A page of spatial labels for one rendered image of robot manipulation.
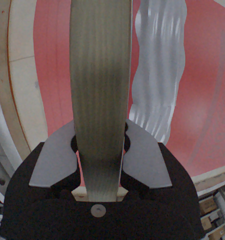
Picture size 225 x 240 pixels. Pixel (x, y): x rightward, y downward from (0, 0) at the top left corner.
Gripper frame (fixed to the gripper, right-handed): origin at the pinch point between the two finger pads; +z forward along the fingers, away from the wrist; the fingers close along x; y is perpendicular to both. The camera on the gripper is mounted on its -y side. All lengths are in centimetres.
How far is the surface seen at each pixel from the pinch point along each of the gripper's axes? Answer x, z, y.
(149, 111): 6.6, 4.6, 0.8
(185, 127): 14.7, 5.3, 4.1
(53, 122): -7.7, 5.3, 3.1
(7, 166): -176, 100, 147
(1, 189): -21.2, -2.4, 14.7
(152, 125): 7.7, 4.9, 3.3
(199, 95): 15.9, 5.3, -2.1
